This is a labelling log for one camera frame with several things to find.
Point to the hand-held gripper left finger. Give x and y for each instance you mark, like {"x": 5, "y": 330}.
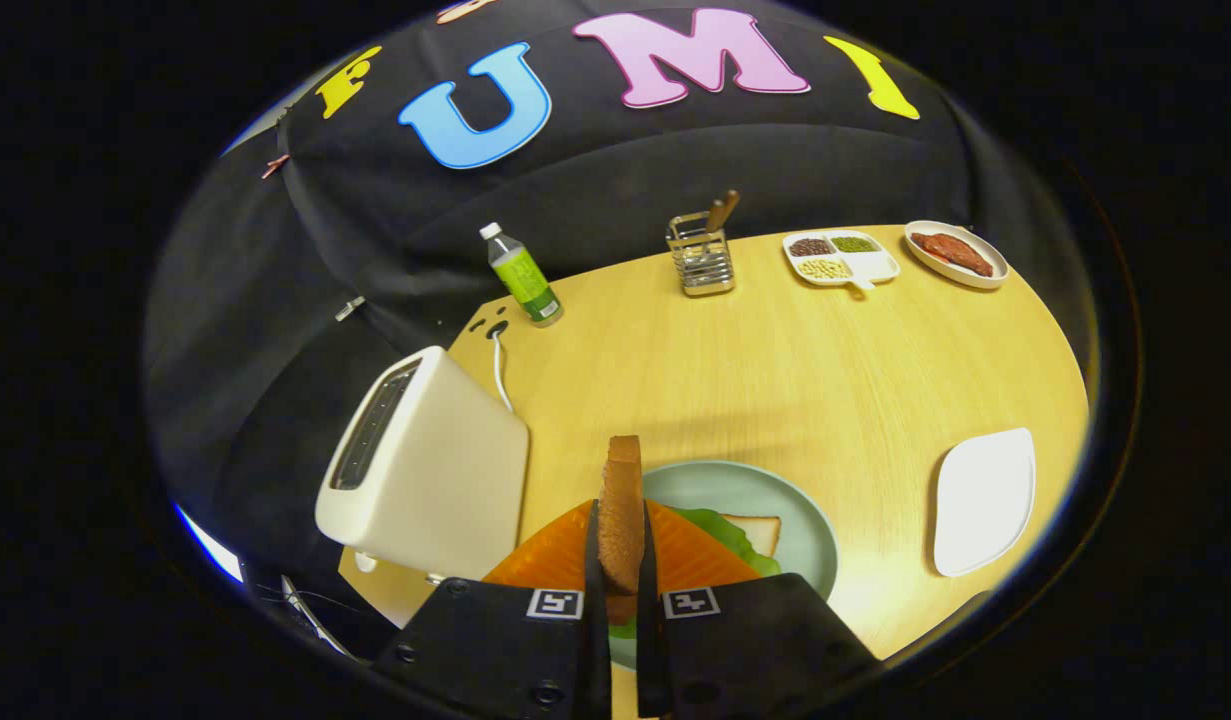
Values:
{"x": 595, "y": 610}

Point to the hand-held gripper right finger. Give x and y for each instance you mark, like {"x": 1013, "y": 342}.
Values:
{"x": 647, "y": 620}

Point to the toasted bread slice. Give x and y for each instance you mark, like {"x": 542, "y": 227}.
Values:
{"x": 620, "y": 510}

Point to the green lettuce leaf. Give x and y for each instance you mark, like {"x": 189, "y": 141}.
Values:
{"x": 720, "y": 530}

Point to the white bread slice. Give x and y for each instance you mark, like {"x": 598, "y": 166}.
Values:
{"x": 760, "y": 530}

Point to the pale green round plate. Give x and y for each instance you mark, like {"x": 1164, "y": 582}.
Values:
{"x": 755, "y": 490}

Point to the white toaster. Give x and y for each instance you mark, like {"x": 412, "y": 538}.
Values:
{"x": 445, "y": 470}

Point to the green label plastic bottle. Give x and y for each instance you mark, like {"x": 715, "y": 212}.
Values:
{"x": 523, "y": 275}

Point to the white square plate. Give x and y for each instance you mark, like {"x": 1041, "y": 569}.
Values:
{"x": 985, "y": 500}

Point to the pile of yellow beans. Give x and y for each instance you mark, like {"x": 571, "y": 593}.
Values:
{"x": 825, "y": 268}

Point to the pile of brown beans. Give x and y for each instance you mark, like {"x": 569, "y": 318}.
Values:
{"x": 809, "y": 247}

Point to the white divided dish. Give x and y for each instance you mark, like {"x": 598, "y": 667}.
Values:
{"x": 875, "y": 265}

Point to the pile of green beans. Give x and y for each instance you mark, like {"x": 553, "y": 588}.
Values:
{"x": 853, "y": 244}

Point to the black backdrop cloth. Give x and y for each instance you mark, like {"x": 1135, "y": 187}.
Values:
{"x": 625, "y": 170}

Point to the round white meat plate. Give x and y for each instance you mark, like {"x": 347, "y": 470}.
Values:
{"x": 965, "y": 278}

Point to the brown steak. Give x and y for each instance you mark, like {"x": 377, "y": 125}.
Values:
{"x": 955, "y": 253}

